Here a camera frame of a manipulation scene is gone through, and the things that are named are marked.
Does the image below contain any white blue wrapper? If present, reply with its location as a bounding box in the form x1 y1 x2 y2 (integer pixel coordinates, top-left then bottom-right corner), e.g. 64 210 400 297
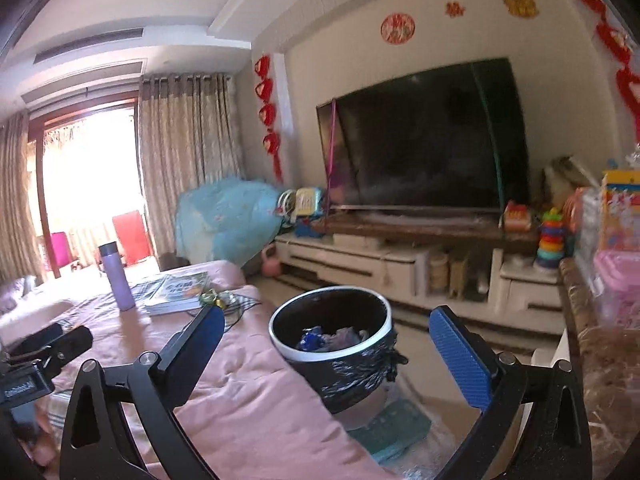
296 326 369 352

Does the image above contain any white trash bin black liner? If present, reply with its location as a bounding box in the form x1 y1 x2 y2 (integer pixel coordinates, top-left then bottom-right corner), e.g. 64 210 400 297
268 286 408 414

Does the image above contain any beige left curtain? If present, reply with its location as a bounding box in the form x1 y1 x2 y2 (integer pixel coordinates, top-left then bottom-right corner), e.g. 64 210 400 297
0 113 43 284

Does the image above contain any beige curtain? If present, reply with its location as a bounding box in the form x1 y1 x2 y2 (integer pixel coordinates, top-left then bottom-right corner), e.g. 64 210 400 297
0 113 43 284
137 74 245 257

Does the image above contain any magenta chair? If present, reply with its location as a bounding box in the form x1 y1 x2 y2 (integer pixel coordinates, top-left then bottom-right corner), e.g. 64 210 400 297
51 232 73 268

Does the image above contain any purple thermos bottle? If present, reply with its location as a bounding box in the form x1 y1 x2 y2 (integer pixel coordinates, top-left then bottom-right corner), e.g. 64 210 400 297
98 242 136 311

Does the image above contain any red chair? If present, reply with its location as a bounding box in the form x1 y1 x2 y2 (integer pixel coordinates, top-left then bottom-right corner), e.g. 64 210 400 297
112 210 152 266

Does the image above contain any children's picture book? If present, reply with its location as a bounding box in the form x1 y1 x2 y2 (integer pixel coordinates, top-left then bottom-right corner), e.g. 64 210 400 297
144 272 209 316

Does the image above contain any pink tablecloth blanket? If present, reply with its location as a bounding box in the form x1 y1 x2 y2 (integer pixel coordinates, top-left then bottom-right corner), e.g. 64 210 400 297
0 259 402 480

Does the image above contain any green gold snack packet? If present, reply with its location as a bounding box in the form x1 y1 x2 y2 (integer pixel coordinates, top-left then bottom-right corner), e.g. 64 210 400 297
198 289 235 310

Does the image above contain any white TV cabinet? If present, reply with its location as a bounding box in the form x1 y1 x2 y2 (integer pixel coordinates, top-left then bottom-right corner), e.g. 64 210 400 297
276 234 565 336

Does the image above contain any plaid cloth bib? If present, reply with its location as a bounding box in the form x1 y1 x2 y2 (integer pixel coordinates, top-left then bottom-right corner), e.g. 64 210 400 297
189 290 260 334

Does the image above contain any light blue folded cover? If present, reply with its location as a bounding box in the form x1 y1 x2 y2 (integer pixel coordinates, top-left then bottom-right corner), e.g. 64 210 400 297
175 177 282 266

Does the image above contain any pink kettlebell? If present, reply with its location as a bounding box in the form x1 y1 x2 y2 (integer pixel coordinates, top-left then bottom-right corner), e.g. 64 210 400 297
260 243 282 278

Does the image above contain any beige right curtain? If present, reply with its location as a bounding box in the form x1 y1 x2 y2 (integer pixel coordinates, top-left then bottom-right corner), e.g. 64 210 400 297
137 74 245 257

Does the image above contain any toy phone yellow blue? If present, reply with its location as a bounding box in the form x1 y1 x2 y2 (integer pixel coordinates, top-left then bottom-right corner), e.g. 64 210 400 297
276 188 323 238

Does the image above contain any red heart hanging decoration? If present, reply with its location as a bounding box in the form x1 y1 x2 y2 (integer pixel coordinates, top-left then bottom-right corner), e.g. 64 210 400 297
254 54 283 183

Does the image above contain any black flat screen television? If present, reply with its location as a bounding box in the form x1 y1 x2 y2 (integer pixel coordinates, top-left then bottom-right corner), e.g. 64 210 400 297
316 58 530 212

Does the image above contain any rainbow stacking ring toy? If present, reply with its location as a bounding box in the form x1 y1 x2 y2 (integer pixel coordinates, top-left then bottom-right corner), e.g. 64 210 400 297
535 208 565 271

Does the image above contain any round red wall paper-cut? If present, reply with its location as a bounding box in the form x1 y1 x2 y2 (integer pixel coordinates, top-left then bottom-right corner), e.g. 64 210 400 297
380 13 416 46

